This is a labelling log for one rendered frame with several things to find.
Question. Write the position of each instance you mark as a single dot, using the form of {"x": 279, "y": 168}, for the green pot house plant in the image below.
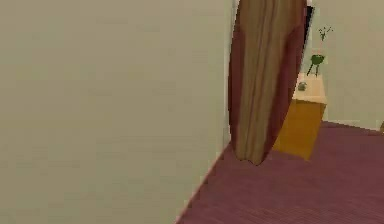
{"x": 317, "y": 60}

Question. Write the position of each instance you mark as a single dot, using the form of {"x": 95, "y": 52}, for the red and tan surfboard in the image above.
{"x": 263, "y": 83}

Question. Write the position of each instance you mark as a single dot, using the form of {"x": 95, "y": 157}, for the yellow wooden cabinet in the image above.
{"x": 301, "y": 128}

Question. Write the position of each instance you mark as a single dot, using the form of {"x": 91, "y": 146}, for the small grey-green bowl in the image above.
{"x": 302, "y": 86}

